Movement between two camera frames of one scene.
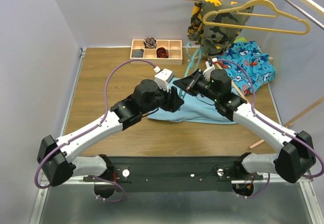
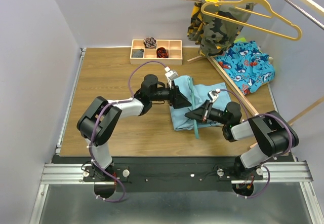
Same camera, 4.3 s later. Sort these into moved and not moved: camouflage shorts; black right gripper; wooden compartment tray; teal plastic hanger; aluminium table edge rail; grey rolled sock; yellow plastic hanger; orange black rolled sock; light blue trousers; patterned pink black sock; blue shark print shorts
Moved: yellow plastic hanger; light blue trousers; teal plastic hanger; black right gripper
Not moved: wooden compartment tray; camouflage shorts; orange black rolled sock; grey rolled sock; aluminium table edge rail; patterned pink black sock; blue shark print shorts
